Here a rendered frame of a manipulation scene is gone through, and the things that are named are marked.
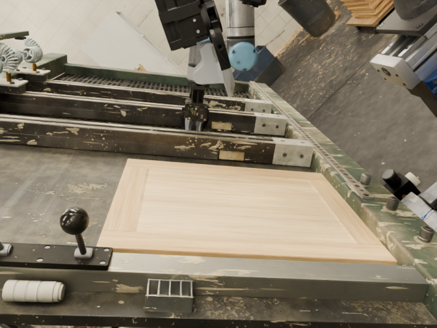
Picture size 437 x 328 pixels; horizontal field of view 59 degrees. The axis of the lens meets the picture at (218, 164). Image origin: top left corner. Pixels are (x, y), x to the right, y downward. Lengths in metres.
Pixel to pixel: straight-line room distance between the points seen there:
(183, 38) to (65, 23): 5.81
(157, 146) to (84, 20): 5.21
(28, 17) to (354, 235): 6.02
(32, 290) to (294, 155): 0.86
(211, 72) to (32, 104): 1.06
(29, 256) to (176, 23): 0.41
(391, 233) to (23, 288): 0.67
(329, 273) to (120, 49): 4.34
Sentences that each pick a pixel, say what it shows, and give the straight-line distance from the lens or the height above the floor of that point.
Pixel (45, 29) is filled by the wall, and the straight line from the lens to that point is 6.45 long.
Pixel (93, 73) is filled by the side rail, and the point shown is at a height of 1.63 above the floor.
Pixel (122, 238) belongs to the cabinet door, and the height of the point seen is 1.31.
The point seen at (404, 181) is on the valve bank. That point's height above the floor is 0.75.
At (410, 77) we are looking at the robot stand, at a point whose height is 0.93.
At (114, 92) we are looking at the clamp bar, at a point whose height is 1.48.
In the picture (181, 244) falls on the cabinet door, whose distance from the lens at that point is 0.73.
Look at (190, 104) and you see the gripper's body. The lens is 1.18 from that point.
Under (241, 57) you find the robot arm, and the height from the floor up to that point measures 1.30.
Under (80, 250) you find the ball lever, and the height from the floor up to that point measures 1.37.
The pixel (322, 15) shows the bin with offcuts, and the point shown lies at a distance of 5.39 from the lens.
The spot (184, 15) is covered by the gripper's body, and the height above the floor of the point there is 1.48.
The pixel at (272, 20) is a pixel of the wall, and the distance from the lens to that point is 6.35.
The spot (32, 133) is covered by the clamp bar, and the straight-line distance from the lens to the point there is 1.24.
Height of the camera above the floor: 1.49
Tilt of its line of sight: 18 degrees down
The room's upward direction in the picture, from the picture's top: 49 degrees counter-clockwise
